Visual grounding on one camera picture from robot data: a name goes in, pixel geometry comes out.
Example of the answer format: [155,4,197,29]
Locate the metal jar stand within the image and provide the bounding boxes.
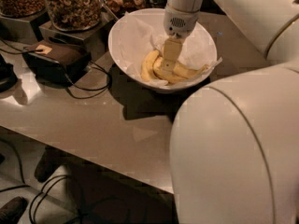
[39,12,115,61]
[0,10,50,44]

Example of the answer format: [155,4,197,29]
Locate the right metal jar stand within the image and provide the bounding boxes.
[39,12,115,61]

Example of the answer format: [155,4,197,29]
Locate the dark brown box device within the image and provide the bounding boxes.
[22,40,91,87]

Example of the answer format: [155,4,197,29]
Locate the white ceramic bowl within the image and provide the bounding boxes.
[107,7,219,94]

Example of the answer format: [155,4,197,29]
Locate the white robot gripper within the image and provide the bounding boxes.
[162,6,199,72]

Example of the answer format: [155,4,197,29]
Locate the dark shoe lower left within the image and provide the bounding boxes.
[0,197,28,224]

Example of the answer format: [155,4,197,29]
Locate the glass jar of almonds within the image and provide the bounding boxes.
[0,0,45,18]

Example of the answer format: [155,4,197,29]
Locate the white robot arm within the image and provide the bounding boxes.
[167,0,299,224]

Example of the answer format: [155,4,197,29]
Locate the black round object left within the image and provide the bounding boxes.
[0,55,18,92]

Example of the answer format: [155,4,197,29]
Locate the white paper bowl liner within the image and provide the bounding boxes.
[116,11,223,87]

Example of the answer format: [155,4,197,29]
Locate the glass jar of cashews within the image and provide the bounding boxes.
[44,0,101,32]

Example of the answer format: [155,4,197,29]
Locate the black cable on table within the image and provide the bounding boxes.
[0,35,113,100]

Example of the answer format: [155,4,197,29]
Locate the dark shoe under table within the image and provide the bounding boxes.
[35,147,62,183]

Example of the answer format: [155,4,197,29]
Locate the black floor cables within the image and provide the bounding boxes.
[0,137,85,224]

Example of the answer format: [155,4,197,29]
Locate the left metal jar stand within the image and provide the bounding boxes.
[0,10,50,44]

